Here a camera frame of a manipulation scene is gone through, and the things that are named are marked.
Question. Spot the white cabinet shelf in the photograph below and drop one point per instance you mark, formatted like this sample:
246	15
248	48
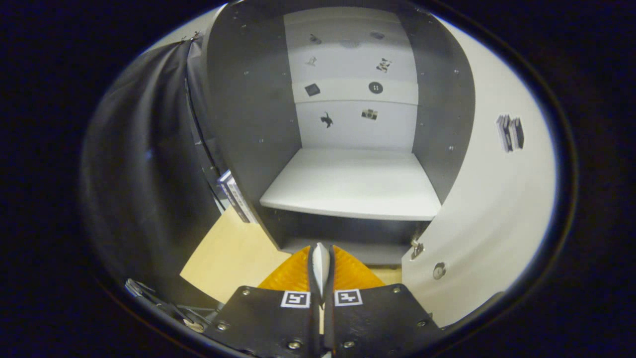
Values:
348	184

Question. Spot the small grey white box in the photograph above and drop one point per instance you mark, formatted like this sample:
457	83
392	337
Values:
236	196

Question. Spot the white and blue tube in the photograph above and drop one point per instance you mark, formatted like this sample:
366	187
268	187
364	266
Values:
321	266

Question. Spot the dark grey cabinet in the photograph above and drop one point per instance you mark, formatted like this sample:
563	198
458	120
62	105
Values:
248	124

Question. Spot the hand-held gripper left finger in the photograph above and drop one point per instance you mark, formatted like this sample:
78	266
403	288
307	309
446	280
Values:
311	278

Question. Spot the white cabinet door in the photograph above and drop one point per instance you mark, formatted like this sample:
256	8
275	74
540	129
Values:
497	209

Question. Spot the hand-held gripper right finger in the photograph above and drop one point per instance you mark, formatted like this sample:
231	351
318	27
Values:
330	308

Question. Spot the dark metal object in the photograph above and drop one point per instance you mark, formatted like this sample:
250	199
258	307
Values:
191	324

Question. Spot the black backdrop cloth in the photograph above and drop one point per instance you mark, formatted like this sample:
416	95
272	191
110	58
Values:
144	174

